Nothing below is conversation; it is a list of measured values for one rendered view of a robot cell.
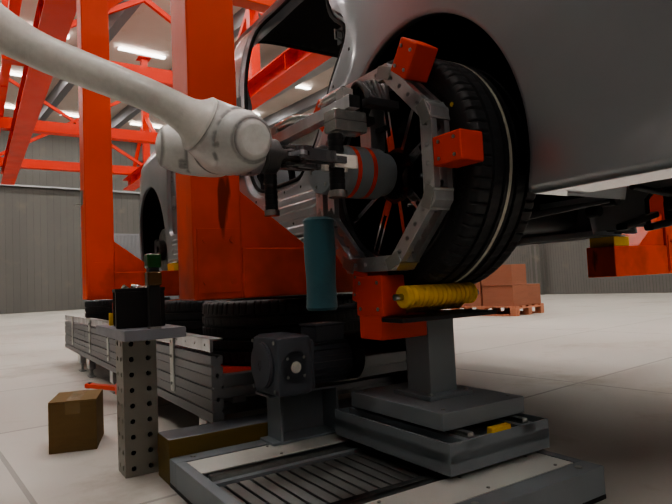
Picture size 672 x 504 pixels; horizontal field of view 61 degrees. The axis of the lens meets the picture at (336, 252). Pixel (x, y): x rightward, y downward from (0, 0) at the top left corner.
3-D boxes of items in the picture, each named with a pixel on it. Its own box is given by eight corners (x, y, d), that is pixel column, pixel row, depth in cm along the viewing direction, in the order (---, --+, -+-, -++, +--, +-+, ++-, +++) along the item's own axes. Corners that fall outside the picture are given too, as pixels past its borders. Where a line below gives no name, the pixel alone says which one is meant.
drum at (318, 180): (401, 196, 152) (398, 144, 153) (335, 192, 141) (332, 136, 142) (370, 203, 164) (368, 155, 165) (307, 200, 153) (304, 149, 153)
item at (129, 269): (199, 294, 369) (197, 241, 371) (115, 298, 341) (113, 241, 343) (191, 294, 383) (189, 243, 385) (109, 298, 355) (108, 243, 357)
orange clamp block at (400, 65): (427, 84, 145) (439, 48, 141) (403, 79, 141) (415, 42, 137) (411, 76, 150) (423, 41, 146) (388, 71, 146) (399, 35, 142)
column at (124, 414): (159, 471, 174) (155, 334, 176) (125, 478, 169) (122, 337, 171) (151, 463, 183) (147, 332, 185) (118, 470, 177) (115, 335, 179)
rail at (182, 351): (237, 404, 186) (234, 337, 187) (209, 408, 181) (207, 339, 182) (98, 348, 393) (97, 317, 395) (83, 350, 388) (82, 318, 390)
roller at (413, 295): (485, 302, 156) (484, 281, 156) (402, 309, 140) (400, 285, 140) (470, 302, 160) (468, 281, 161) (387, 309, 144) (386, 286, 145)
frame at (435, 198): (459, 267, 134) (446, 43, 137) (438, 268, 131) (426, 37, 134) (335, 275, 180) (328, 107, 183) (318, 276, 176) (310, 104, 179)
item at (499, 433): (550, 451, 150) (548, 413, 151) (451, 482, 131) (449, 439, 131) (424, 417, 192) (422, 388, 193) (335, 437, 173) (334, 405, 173)
